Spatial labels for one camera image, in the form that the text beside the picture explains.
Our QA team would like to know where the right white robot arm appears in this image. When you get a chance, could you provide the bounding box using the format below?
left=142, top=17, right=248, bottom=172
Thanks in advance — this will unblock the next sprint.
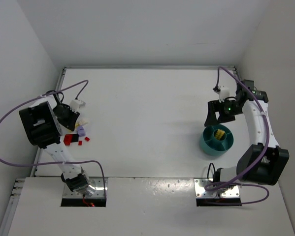
left=203, top=80, right=290, bottom=185

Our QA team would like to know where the teal divided round container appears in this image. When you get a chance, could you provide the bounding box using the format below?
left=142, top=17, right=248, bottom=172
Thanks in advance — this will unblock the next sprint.
left=199, top=124, right=234, bottom=157

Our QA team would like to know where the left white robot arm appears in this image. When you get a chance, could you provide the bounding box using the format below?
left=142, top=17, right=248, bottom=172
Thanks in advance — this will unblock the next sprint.
left=19, top=90, right=94, bottom=197

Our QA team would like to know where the cream lego brick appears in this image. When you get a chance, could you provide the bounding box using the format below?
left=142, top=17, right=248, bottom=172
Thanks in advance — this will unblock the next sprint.
left=75, top=119, right=89, bottom=127

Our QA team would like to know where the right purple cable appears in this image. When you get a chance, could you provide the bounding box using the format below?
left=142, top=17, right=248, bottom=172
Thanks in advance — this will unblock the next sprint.
left=204, top=66, right=270, bottom=206

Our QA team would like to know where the metal base plate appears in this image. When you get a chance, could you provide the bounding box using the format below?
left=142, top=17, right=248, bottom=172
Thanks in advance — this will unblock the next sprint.
left=63, top=177, right=108, bottom=199
left=194, top=178, right=241, bottom=200

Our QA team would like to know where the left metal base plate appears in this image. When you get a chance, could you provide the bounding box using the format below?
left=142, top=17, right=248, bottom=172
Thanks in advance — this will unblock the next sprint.
left=63, top=177, right=108, bottom=199

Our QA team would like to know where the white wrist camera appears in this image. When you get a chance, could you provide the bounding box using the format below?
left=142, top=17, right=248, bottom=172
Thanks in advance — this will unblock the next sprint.
left=69, top=99, right=86, bottom=112
left=213, top=86, right=229, bottom=102

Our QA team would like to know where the black lego brick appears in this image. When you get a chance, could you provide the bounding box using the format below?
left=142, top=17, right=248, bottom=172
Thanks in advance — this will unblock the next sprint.
left=71, top=134, right=79, bottom=143

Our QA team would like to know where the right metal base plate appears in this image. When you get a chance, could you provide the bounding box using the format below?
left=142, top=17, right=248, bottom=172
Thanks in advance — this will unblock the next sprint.
left=194, top=178, right=241, bottom=200

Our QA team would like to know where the large red lego brick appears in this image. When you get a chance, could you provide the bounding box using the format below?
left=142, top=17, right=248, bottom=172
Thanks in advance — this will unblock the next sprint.
left=64, top=134, right=73, bottom=146

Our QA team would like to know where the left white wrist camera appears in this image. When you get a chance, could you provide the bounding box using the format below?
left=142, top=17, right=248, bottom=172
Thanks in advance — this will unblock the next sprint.
left=69, top=99, right=86, bottom=112

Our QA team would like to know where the purple lego brick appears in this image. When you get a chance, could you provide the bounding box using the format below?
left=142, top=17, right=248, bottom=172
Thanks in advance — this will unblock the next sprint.
left=76, top=126, right=86, bottom=137

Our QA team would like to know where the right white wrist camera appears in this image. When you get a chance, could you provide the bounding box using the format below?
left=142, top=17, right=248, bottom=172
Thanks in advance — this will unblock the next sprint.
left=213, top=86, right=229, bottom=102

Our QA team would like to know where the purple cable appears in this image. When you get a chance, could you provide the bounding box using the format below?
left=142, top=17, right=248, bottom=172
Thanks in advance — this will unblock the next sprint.
left=0, top=80, right=106, bottom=197
left=204, top=66, right=270, bottom=206

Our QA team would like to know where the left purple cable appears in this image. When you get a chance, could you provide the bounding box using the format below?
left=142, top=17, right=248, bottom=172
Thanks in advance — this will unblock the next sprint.
left=0, top=80, right=106, bottom=197

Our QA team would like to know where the yellow lego brick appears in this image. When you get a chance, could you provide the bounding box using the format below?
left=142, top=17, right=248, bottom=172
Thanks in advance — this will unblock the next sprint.
left=214, top=129, right=225, bottom=140

